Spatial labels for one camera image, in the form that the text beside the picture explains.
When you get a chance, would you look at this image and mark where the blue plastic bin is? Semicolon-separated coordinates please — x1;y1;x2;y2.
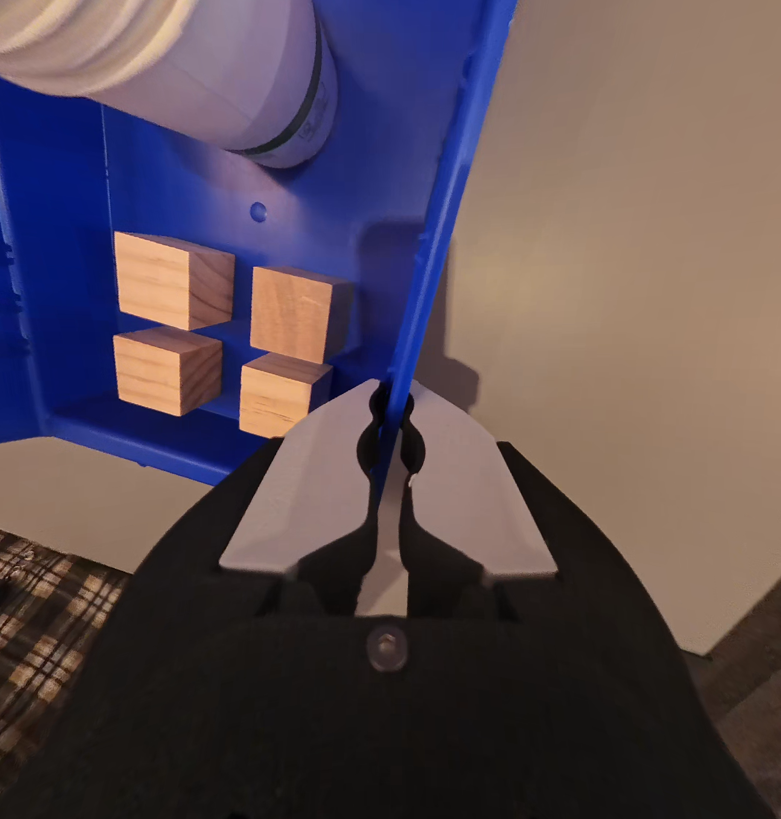
0;0;519;532

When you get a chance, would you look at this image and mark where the person's plaid shirt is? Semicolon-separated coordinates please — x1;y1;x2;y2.
0;525;135;794

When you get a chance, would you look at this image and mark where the white paper cup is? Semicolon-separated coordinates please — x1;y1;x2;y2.
0;0;340;170

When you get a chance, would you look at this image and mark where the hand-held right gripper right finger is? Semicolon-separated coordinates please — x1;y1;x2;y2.
400;379;559;618

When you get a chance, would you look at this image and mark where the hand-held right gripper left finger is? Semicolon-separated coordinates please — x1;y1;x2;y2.
218;378;382;618

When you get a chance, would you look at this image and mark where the wooden cube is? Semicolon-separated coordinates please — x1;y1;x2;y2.
239;352;334;440
113;328;224;418
250;267;355;366
113;232;236;331

